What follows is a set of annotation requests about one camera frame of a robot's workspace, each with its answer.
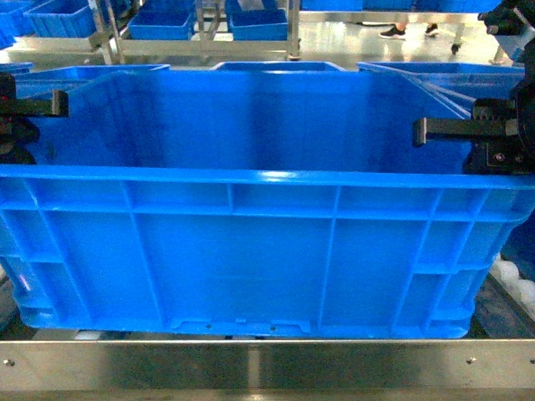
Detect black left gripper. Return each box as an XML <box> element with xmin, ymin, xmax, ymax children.
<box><xmin>1</xmin><ymin>72</ymin><xmax>69</xmax><ymax>165</ymax></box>

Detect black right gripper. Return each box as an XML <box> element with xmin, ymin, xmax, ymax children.
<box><xmin>412</xmin><ymin>78</ymin><xmax>534</xmax><ymax>175</ymax></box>

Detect large blue plastic crate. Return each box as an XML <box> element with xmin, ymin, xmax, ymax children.
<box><xmin>1</xmin><ymin>71</ymin><xmax>534</xmax><ymax>338</ymax></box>

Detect white shelf rollers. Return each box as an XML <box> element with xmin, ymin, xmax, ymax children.
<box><xmin>491</xmin><ymin>253</ymin><xmax>535</xmax><ymax>319</ymax></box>

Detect blue bin behind left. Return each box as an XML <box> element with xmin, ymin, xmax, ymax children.
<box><xmin>13</xmin><ymin>64</ymin><xmax>171</xmax><ymax>89</ymax></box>

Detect blue bin behind right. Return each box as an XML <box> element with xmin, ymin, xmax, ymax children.
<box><xmin>357</xmin><ymin>62</ymin><xmax>524</xmax><ymax>117</ymax></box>

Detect far blue bin left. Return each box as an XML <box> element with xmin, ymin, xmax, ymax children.
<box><xmin>23</xmin><ymin>0</ymin><xmax>96</xmax><ymax>38</ymax></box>

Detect person's black sneakers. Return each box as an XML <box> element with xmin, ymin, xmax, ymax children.
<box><xmin>379</xmin><ymin>23</ymin><xmax>440</xmax><ymax>40</ymax></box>

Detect far blue bin centre-left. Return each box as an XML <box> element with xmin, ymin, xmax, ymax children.
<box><xmin>128</xmin><ymin>10</ymin><xmax>196</xmax><ymax>41</ymax></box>

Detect far blue bin centre-right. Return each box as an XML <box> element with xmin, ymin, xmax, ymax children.
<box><xmin>227</xmin><ymin>9</ymin><xmax>288</xmax><ymax>41</ymax></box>

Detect stainless steel flow rack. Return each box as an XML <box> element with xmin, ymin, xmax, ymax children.
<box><xmin>0</xmin><ymin>250</ymin><xmax>535</xmax><ymax>401</ymax></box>

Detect far steel rack frame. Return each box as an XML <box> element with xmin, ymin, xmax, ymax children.
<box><xmin>0</xmin><ymin>0</ymin><xmax>535</xmax><ymax>63</ymax></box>

